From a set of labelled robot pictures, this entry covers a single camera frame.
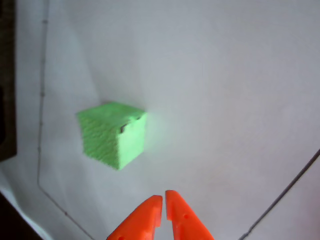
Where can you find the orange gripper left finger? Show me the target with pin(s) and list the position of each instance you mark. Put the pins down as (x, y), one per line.
(142, 217)

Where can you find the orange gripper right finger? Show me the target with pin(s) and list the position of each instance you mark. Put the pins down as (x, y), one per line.
(185, 222)

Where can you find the green textured foam block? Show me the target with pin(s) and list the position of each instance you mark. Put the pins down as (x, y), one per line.
(105, 132)

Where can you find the white paper sheet, drawn rectangle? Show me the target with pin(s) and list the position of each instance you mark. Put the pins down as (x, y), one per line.
(212, 87)

